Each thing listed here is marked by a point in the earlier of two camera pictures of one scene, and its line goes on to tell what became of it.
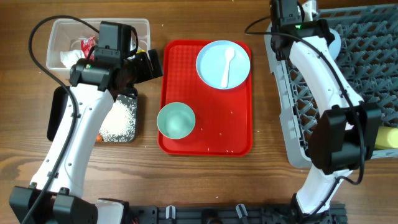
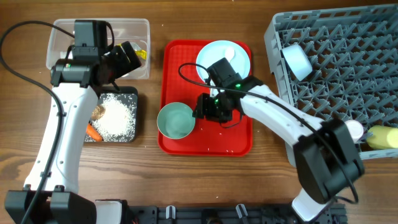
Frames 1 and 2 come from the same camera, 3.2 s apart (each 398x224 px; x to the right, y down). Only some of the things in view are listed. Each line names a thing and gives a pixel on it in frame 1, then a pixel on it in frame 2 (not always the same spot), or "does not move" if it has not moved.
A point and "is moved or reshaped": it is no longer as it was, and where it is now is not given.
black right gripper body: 278,53 to 214,108
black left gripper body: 152,64 to 130,55
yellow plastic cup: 387,138 does not move
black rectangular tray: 119,124 does not move
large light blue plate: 211,63 does not move
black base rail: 334,213 does not move
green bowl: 176,120 does not move
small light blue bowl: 334,48 is moved or reshaped
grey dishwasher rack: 367,61 does not move
